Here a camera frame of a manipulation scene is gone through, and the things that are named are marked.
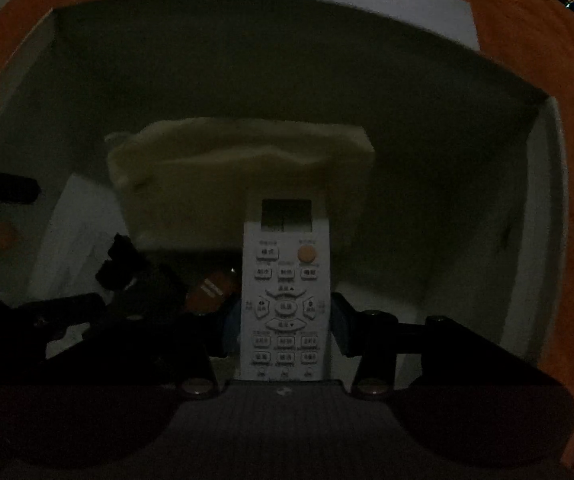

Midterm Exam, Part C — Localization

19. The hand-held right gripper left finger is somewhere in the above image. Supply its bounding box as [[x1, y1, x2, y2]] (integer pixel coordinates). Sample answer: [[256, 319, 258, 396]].
[[17, 304, 243, 399]]

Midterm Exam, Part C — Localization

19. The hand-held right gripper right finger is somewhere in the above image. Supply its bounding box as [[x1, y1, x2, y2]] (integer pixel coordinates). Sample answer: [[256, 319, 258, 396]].
[[331, 291, 564, 399]]

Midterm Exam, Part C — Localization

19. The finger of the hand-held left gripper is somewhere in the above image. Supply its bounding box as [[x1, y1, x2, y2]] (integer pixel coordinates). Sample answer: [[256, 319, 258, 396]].
[[0, 151, 42, 207]]

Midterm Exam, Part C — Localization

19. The dark brown bottle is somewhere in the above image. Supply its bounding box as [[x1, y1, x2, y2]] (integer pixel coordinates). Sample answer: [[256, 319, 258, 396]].
[[147, 265, 241, 317]]

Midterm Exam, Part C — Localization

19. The white remote control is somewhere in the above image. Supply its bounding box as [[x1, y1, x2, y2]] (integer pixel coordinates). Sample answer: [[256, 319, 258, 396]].
[[233, 195, 334, 384]]

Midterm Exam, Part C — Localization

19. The small black adapter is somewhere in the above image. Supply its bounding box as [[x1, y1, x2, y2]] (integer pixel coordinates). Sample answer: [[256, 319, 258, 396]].
[[95, 232, 144, 292]]

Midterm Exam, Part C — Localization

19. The beige cloth pouch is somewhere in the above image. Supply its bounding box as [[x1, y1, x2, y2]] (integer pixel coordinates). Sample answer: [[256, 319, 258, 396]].
[[104, 117, 376, 255]]

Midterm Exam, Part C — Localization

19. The white storage box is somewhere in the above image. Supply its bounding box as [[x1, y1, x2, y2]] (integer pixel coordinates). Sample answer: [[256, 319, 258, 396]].
[[0, 0, 569, 377]]

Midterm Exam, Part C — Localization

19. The orange cloth covered desktop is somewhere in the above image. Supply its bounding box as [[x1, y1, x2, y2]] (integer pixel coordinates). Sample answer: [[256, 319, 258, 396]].
[[0, 0, 574, 480]]

